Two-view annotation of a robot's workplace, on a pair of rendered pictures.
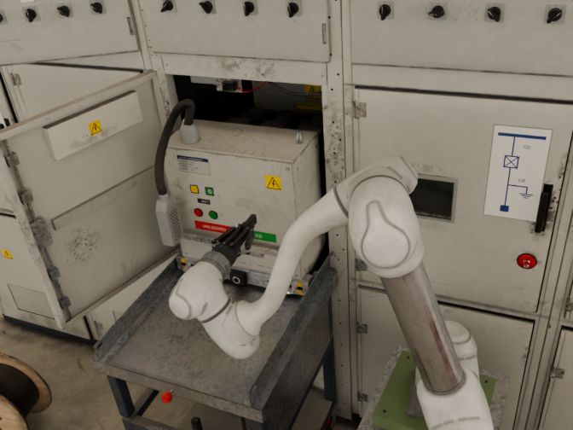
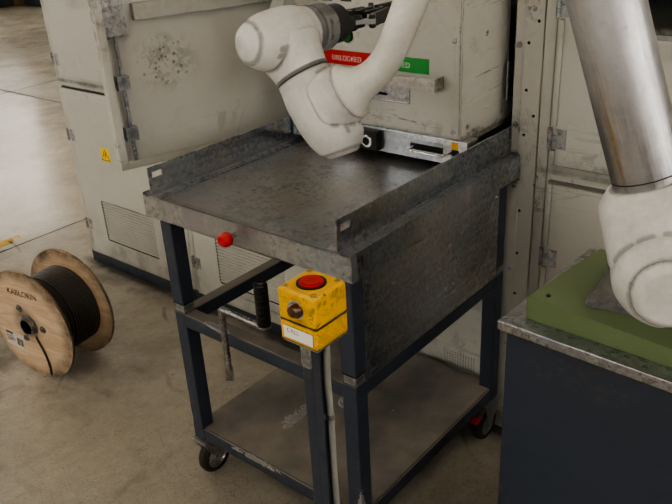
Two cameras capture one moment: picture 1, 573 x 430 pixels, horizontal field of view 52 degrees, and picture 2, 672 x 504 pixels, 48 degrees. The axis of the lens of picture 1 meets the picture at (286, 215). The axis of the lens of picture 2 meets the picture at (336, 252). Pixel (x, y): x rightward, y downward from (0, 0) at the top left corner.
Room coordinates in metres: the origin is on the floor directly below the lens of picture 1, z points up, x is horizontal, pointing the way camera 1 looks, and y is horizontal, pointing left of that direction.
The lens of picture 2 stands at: (-0.10, -0.17, 1.47)
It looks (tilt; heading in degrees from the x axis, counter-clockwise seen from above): 26 degrees down; 15
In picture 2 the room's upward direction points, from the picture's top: 3 degrees counter-clockwise
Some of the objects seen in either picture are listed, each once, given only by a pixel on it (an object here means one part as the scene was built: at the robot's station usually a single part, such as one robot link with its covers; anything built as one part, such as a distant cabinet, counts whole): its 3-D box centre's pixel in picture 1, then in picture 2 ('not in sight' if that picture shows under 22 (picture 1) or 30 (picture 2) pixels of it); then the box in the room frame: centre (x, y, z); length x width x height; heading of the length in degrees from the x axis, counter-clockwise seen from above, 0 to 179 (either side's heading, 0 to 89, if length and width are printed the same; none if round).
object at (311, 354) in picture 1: (235, 386); (344, 313); (1.57, 0.25, 0.46); 0.64 x 0.58 x 0.66; 154
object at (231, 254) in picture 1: (226, 252); (340, 22); (1.39, 0.18, 1.23); 0.09 x 0.08 x 0.07; 154
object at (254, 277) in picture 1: (242, 271); (378, 135); (1.73, 0.18, 0.90); 0.54 x 0.05 x 0.06; 64
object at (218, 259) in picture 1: (213, 267); (315, 28); (1.33, 0.22, 1.23); 0.09 x 0.06 x 0.09; 64
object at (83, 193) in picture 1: (106, 197); (210, 4); (1.82, 0.63, 1.21); 0.63 x 0.07 x 0.74; 138
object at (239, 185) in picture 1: (231, 216); (371, 34); (1.71, 0.19, 1.15); 0.48 x 0.01 x 0.48; 64
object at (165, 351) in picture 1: (223, 317); (337, 184); (1.57, 0.25, 0.82); 0.68 x 0.62 x 0.06; 154
